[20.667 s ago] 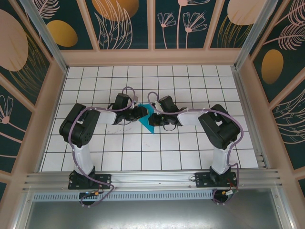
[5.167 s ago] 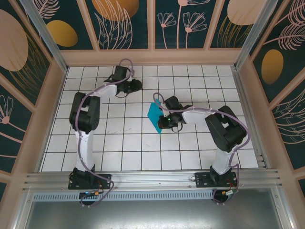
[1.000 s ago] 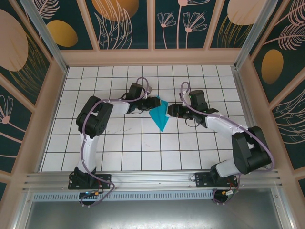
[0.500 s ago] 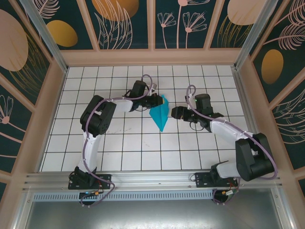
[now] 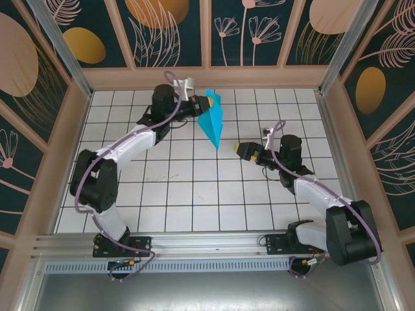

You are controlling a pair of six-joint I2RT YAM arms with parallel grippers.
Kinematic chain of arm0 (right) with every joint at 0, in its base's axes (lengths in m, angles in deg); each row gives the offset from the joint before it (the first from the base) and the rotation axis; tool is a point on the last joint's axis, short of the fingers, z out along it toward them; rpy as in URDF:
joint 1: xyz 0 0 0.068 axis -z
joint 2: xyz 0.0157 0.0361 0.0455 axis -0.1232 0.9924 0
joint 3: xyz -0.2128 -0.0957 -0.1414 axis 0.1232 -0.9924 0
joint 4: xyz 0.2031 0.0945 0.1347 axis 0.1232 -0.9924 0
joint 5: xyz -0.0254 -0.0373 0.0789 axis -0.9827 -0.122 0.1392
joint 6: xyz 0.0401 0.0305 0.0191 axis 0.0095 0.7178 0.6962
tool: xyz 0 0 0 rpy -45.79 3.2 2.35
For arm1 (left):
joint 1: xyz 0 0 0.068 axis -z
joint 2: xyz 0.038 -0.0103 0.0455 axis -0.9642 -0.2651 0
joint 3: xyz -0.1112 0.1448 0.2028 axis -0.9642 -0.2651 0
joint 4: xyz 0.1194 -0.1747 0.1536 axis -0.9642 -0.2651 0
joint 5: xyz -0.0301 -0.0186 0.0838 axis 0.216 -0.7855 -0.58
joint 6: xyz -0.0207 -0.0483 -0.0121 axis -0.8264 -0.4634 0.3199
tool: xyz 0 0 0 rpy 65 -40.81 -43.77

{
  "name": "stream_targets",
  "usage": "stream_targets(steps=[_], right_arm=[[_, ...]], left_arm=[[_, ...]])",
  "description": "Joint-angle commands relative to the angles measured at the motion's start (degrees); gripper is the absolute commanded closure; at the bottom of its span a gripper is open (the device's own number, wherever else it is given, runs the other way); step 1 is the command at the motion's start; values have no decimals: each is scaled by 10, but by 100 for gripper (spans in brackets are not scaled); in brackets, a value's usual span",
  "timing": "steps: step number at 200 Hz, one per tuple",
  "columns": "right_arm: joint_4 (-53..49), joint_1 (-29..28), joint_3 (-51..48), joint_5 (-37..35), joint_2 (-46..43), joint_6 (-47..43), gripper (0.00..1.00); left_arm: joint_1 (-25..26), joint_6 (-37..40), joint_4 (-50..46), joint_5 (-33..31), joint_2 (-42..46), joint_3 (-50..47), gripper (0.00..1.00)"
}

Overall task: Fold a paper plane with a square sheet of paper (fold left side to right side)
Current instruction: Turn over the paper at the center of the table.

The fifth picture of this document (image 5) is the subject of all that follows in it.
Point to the blue paper sheet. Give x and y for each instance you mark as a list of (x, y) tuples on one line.
[(212, 126)]

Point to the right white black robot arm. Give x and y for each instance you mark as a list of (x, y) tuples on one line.
[(350, 233)]

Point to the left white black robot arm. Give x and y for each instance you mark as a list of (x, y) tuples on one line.
[(97, 184)]

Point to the brushed metal panel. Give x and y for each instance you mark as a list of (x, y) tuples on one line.
[(207, 291)]

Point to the aluminium side rail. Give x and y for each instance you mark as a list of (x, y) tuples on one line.
[(329, 123)]

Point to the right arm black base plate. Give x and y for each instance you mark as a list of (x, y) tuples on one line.
[(275, 243)]

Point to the aluminium mounting rail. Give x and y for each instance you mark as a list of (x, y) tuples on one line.
[(207, 243)]

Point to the aluminium frame post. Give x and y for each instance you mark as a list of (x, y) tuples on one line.
[(348, 45), (61, 52)]

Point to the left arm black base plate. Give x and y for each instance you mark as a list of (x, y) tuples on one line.
[(142, 243)]

